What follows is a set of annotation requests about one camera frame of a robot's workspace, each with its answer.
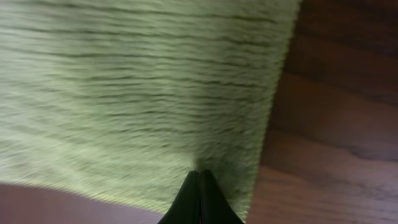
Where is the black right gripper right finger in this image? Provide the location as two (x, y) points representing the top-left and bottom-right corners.
(199, 170), (243, 224)

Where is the green microfiber cloth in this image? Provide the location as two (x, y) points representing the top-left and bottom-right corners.
(1, 0), (300, 218)

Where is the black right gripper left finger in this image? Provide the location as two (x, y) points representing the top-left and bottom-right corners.
(158, 171), (199, 224)

